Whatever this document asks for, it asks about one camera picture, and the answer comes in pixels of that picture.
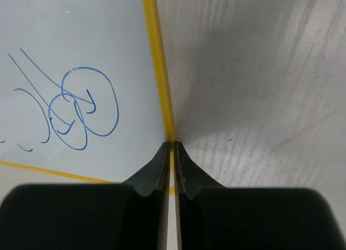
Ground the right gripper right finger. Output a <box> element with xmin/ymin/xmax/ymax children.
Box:
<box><xmin>174</xmin><ymin>142</ymin><xmax>345</xmax><ymax>249</ymax></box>

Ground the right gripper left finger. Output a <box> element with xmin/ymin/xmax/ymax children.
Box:
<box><xmin>1</xmin><ymin>142</ymin><xmax>170</xmax><ymax>249</ymax></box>

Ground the yellow-framed small whiteboard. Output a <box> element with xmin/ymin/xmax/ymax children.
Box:
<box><xmin>1</xmin><ymin>0</ymin><xmax>172</xmax><ymax>183</ymax></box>

